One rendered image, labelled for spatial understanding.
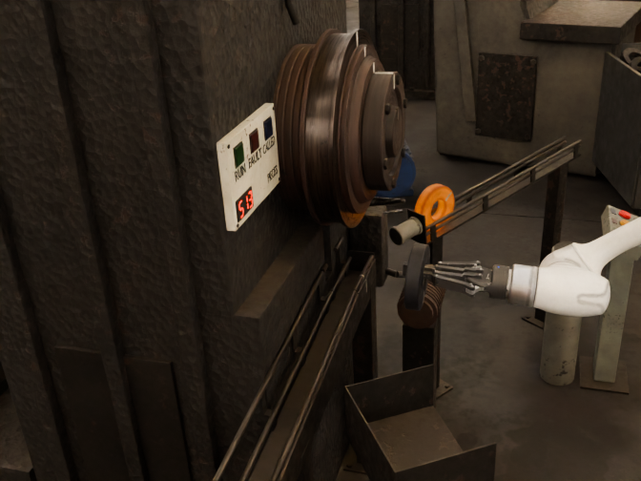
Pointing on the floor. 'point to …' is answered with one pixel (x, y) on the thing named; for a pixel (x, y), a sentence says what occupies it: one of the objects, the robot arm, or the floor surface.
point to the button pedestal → (611, 320)
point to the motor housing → (422, 331)
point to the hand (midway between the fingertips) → (418, 270)
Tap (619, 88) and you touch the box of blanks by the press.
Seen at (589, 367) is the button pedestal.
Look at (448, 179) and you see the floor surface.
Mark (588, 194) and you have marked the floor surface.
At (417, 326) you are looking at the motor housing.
